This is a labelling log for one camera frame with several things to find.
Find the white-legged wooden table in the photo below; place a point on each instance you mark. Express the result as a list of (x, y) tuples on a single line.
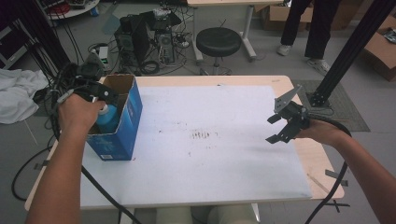
[(249, 34)]

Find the grey floor mat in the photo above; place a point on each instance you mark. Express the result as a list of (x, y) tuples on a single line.
[(345, 105)]

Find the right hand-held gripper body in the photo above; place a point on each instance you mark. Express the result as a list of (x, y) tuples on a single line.
[(295, 116)]

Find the person's right hand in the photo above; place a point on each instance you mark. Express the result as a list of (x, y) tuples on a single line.
[(323, 132)]

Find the brown cardboard box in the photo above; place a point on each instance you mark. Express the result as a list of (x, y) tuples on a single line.
[(274, 17), (379, 56)]

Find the blue bottle with white cap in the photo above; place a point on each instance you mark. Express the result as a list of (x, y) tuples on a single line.
[(107, 121)]

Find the white table mat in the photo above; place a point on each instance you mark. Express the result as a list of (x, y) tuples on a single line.
[(202, 177)]

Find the black metal stand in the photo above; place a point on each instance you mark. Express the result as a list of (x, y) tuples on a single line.
[(53, 37), (351, 49)]

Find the person's left hand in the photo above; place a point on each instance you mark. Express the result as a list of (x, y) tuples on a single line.
[(76, 115)]

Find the grey tape strip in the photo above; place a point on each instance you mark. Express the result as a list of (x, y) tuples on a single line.
[(42, 164), (337, 178)]

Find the white power supply unit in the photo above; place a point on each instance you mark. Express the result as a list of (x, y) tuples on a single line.
[(104, 53)]

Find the black round stool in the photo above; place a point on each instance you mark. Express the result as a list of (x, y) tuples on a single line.
[(218, 40)]

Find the black computer tower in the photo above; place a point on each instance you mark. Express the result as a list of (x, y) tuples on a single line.
[(130, 40)]

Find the white cloth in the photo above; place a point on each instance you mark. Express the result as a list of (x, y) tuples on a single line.
[(18, 93)]

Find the blue cardboard box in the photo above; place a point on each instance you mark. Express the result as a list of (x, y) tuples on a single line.
[(124, 137)]

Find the black tape cross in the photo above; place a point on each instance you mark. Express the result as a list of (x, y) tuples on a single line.
[(342, 205)]

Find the round white table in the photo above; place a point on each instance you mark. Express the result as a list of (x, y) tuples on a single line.
[(77, 11)]

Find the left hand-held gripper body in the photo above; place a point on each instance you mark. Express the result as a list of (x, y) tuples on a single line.
[(88, 71)]

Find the open computer case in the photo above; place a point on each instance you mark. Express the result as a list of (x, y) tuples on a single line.
[(165, 46)]

